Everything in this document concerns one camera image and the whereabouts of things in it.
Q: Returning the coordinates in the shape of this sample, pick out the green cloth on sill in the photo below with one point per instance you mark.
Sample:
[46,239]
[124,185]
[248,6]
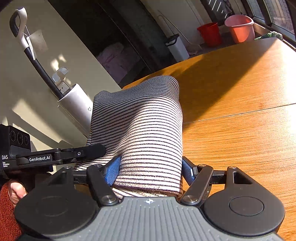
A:
[271,34]

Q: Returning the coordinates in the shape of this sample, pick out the red plastic bucket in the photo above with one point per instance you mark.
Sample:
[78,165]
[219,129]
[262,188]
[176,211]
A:
[210,34]

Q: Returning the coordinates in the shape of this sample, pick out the person's left hand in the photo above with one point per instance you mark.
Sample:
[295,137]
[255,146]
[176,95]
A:
[16,191]

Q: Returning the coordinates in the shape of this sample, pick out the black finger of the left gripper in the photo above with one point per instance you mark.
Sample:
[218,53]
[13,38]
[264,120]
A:
[90,152]

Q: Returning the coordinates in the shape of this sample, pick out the beige brown striped sweater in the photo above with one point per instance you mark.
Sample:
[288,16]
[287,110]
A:
[143,126]

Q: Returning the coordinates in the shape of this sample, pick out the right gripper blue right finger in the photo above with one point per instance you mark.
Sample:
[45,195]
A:
[198,178]

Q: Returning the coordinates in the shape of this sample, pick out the white stick vacuum cleaner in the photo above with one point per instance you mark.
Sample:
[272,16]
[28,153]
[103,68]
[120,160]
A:
[72,100]

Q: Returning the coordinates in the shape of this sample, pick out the white trash bin black lid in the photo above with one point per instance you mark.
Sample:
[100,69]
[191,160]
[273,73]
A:
[177,48]

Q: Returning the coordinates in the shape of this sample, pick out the red sleeved left forearm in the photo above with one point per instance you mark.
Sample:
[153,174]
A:
[10,229]

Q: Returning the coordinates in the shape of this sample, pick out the pink plastic bucket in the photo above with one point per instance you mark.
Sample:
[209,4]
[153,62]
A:
[241,28]

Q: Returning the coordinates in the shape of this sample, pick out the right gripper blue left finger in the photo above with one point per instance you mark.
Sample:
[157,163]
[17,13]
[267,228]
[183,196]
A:
[100,180]

